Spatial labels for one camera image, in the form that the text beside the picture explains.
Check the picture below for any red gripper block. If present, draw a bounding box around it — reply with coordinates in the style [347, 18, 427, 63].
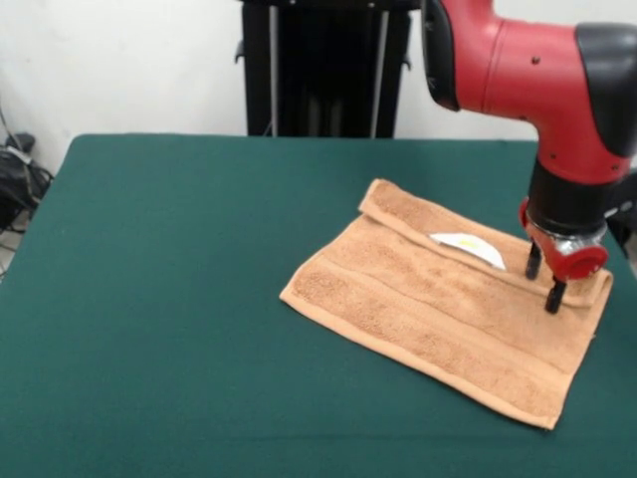
[519, 196, 610, 315]

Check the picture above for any tan terry towel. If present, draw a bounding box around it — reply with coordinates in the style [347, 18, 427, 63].
[278, 177, 614, 432]

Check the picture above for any dark green table cloth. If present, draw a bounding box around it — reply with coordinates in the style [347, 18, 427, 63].
[0, 132, 637, 478]

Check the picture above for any black equipment bundle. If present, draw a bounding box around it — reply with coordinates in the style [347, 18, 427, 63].
[0, 147, 55, 233]

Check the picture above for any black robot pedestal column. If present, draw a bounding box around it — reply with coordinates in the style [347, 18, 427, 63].
[232, 0, 433, 139]

